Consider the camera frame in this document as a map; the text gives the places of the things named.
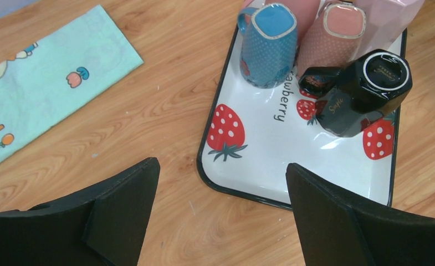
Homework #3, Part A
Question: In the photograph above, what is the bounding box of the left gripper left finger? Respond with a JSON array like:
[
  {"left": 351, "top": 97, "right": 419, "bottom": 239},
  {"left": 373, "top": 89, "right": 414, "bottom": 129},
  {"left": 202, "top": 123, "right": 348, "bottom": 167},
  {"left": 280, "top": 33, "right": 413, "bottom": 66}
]
[{"left": 0, "top": 157, "right": 160, "bottom": 265}]

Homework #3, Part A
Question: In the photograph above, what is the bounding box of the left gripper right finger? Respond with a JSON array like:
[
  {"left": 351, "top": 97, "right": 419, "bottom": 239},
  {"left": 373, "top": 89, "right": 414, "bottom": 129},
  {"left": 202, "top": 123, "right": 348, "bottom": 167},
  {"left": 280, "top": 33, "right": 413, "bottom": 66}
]
[{"left": 286, "top": 163, "right": 435, "bottom": 265}]

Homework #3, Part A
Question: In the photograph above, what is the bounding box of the black glossy mug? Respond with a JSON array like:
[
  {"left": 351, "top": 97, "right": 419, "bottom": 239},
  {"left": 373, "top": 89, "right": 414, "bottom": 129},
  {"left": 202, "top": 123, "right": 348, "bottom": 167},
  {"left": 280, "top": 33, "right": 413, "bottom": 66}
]
[{"left": 299, "top": 49, "right": 413, "bottom": 137}]

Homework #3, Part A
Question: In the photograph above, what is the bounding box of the dusty pink faceted mug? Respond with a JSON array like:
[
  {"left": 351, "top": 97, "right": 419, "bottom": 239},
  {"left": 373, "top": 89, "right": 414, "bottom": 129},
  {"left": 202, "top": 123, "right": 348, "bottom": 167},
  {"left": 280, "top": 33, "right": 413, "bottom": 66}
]
[{"left": 296, "top": 1, "right": 367, "bottom": 78}]

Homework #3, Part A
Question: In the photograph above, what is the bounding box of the blue dotted mug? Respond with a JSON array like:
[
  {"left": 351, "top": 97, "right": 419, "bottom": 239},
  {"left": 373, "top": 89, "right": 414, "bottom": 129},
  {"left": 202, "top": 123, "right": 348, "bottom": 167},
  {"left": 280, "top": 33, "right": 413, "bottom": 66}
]
[{"left": 237, "top": 3, "right": 298, "bottom": 89}]

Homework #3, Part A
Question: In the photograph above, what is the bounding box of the light pink faceted mug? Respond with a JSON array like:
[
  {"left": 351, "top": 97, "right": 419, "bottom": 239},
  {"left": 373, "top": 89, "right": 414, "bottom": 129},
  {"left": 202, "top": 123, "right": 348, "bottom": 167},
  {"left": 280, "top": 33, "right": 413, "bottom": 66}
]
[{"left": 354, "top": 0, "right": 424, "bottom": 59}]

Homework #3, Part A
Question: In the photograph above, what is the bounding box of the pink tall mug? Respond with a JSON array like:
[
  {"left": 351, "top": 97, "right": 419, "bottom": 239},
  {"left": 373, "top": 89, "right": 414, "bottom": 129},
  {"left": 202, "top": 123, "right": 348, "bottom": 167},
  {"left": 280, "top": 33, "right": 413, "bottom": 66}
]
[{"left": 242, "top": 0, "right": 324, "bottom": 45}]

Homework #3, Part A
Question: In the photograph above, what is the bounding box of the strawberry print white tray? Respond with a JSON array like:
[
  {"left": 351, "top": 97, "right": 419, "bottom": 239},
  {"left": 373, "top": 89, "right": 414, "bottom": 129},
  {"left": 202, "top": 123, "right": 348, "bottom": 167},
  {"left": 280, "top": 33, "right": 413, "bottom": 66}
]
[{"left": 197, "top": 30, "right": 400, "bottom": 209}]

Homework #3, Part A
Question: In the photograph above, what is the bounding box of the mint green printed cloth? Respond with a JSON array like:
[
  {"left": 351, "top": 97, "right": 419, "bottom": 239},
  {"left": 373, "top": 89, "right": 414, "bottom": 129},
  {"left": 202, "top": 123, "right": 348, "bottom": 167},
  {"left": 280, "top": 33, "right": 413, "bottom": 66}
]
[{"left": 0, "top": 5, "right": 143, "bottom": 163}]

